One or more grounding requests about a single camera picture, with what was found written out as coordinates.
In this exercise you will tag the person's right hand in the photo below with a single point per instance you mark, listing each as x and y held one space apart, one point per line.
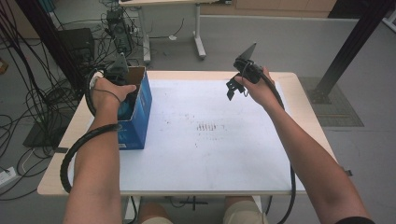
264 91

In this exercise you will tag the black electronic device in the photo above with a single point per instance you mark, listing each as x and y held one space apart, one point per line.
120 31

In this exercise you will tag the white background desk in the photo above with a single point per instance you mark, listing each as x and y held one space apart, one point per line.
198 31

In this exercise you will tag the small brown box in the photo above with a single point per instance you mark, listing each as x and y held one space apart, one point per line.
3 66

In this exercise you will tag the black metal stand post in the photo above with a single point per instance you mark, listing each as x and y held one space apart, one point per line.
46 34

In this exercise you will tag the black slanted metal post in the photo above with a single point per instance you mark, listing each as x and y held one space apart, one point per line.
351 43

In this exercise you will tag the white power strip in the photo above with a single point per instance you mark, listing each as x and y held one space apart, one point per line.
6 177

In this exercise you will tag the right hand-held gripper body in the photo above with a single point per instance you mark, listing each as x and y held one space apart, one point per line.
249 70

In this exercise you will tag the person's leg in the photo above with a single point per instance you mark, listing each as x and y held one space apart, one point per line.
244 213
154 216

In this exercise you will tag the black stand base plate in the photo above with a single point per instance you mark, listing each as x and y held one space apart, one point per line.
37 137

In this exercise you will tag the black box on floor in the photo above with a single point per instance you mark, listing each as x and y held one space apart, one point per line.
77 43

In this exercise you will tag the person's left leg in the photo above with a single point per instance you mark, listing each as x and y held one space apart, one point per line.
154 216

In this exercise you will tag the wooden cabinet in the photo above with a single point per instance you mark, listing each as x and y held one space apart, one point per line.
280 6

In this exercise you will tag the white floor plug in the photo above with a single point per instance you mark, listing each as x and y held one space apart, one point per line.
172 37

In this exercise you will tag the person's left hand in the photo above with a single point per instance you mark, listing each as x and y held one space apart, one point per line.
107 96

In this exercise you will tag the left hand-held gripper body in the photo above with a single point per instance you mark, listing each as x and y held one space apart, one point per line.
120 70

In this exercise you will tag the grey floor mat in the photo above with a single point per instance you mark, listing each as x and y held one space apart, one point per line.
339 115

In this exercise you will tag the person's right black sleeve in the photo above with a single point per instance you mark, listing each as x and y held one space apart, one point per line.
355 221

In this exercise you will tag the person's right leg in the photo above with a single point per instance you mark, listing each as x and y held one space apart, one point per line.
244 213

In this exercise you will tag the black tape strip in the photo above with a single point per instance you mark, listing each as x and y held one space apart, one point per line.
60 150

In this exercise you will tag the blue cardboard box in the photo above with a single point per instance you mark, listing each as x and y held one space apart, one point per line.
140 124

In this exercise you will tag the white table leg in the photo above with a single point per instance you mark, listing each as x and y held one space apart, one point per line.
132 211
257 202

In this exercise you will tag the white table mat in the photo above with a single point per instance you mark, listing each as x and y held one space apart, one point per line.
218 155

